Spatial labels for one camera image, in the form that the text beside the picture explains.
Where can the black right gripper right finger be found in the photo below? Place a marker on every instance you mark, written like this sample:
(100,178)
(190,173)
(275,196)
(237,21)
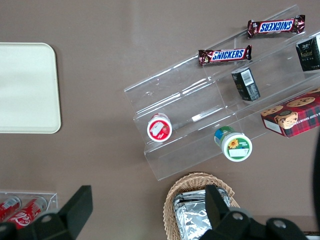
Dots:
(217,210)

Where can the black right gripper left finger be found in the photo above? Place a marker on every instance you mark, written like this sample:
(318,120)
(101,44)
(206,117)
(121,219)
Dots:
(75,210)

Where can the oval tan wicker basket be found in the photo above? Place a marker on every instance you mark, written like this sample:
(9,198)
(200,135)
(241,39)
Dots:
(170,207)

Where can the cream plastic tray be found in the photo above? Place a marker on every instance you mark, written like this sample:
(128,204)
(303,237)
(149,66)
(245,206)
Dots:
(27,87)

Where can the clear acrylic can holder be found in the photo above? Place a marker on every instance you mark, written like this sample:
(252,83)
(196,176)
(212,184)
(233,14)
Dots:
(51,200)

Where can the silver foil packet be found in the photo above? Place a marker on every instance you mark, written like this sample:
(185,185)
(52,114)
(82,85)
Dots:
(190,195)
(191,217)

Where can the red cola can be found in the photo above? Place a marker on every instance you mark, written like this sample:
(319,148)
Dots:
(26,212)
(8,207)

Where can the green sunflower yogurt cup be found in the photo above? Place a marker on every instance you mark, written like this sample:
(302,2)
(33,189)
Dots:
(236,147)

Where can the red strawberry yogurt cup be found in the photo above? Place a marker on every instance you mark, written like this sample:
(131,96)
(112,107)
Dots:
(159,129)

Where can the red tartan cookie box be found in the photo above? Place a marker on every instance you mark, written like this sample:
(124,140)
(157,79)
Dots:
(297,117)

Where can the black carton with barcode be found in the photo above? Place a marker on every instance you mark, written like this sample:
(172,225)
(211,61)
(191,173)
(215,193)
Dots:
(246,85)

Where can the clear acrylic tiered shelf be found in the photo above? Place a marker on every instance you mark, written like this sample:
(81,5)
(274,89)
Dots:
(175,82)

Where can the Snickers chocolate bar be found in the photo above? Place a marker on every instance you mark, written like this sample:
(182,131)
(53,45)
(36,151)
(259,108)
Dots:
(275,26)
(225,55)

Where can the black carton with gold print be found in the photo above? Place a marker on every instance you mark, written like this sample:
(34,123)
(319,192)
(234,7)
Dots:
(308,55)

